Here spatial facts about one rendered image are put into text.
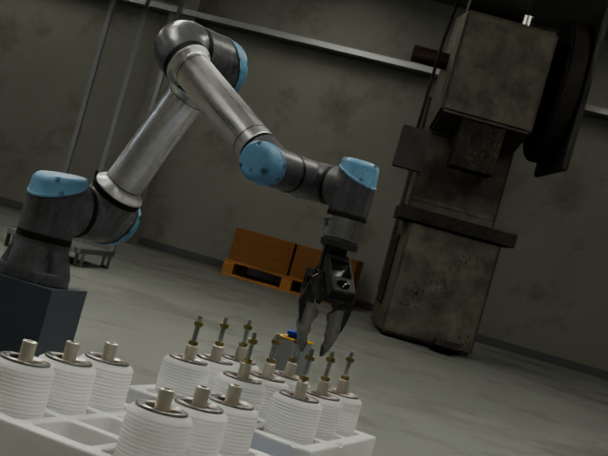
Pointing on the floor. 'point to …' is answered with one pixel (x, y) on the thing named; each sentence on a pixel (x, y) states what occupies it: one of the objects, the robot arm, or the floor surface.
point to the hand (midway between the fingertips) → (313, 346)
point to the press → (477, 161)
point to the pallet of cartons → (274, 261)
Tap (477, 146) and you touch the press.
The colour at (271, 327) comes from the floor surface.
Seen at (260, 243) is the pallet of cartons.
